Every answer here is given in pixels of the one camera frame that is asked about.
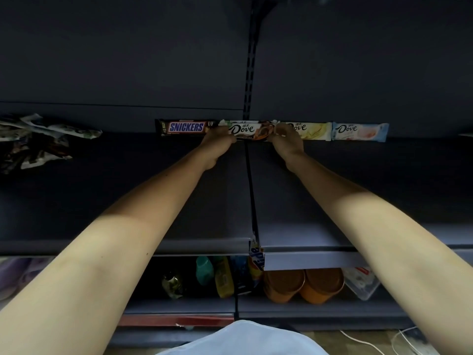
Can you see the Snickers bar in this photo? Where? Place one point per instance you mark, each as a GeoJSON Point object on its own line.
{"type": "Point", "coordinates": [184, 127]}

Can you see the teal plastic bottle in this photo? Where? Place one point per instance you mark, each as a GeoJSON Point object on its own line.
{"type": "Point", "coordinates": [204, 271]}

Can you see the pile of mixed chocolate bars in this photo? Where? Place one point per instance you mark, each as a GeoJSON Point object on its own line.
{"type": "Point", "coordinates": [37, 144]}

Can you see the person's left hand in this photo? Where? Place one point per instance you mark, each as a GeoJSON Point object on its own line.
{"type": "Point", "coordinates": [218, 144]}

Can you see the dark grey metal shelf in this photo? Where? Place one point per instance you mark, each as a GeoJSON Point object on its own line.
{"type": "Point", "coordinates": [332, 70]}

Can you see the purple plastic basin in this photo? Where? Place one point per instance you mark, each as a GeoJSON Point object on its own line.
{"type": "Point", "coordinates": [18, 273]}

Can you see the person's right hand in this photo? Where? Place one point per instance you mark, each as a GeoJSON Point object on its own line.
{"type": "Point", "coordinates": [290, 144]}

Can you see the Dove bar yellow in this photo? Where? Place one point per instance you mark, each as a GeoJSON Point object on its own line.
{"type": "Point", "coordinates": [316, 131]}

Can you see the dark blue carton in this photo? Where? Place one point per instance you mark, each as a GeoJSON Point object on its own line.
{"type": "Point", "coordinates": [242, 279]}

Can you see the clear plastic container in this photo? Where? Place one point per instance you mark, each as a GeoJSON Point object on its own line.
{"type": "Point", "coordinates": [360, 284]}

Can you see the Dove bar brown hazelnut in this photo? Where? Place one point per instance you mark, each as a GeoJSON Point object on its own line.
{"type": "Point", "coordinates": [247, 131]}

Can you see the yellow plastic bottle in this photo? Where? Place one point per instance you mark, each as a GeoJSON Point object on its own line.
{"type": "Point", "coordinates": [223, 279]}

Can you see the person's left forearm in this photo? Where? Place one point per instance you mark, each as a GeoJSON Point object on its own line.
{"type": "Point", "coordinates": [92, 277]}

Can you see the person's right forearm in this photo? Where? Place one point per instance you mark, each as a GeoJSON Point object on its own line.
{"type": "Point", "coordinates": [388, 247]}

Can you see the Dove bar light blue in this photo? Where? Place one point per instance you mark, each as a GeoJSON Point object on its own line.
{"type": "Point", "coordinates": [360, 131]}

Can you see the orange blue detergent bag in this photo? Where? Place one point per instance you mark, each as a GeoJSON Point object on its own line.
{"type": "Point", "coordinates": [256, 266]}

